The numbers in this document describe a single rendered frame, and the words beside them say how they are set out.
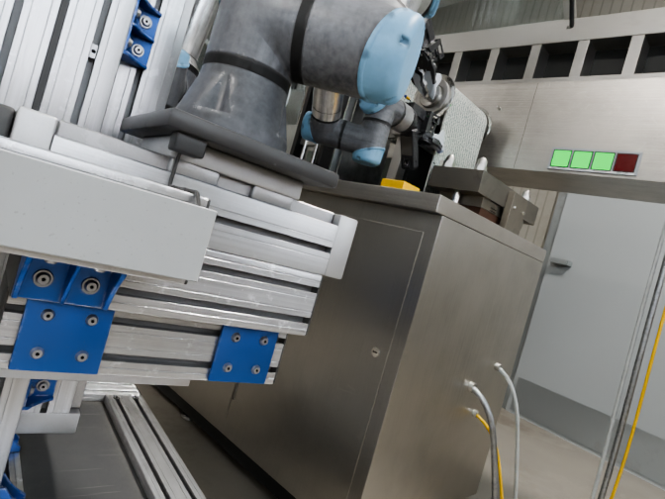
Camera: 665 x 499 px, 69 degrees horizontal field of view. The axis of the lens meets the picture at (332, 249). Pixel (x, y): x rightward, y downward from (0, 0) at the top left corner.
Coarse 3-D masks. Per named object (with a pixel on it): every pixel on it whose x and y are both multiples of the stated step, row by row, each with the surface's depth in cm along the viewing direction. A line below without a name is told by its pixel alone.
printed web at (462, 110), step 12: (456, 96) 145; (456, 108) 146; (468, 108) 150; (360, 120) 173; (456, 120) 147; (468, 120) 152; (480, 120) 157; (480, 132) 158; (348, 156) 172; (384, 156) 186; (336, 168) 170; (348, 168) 173; (360, 168) 178; (372, 168) 182; (348, 180) 175; (360, 180) 179; (372, 180) 184
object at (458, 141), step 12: (444, 120) 143; (444, 132) 144; (456, 132) 149; (468, 132) 153; (444, 144) 145; (456, 144) 150; (468, 144) 155; (480, 144) 160; (432, 156) 143; (444, 156) 147; (456, 156) 151; (468, 156) 156
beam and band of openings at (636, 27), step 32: (480, 32) 179; (512, 32) 170; (544, 32) 162; (576, 32) 154; (608, 32) 148; (640, 32) 141; (448, 64) 195; (480, 64) 185; (512, 64) 176; (544, 64) 166; (576, 64) 153; (608, 64) 153; (640, 64) 143
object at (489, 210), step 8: (440, 192) 140; (448, 192) 139; (464, 200) 135; (472, 200) 133; (480, 200) 131; (488, 200) 133; (472, 208) 133; (480, 208) 131; (488, 208) 134; (496, 208) 137; (488, 216) 135; (496, 216) 138
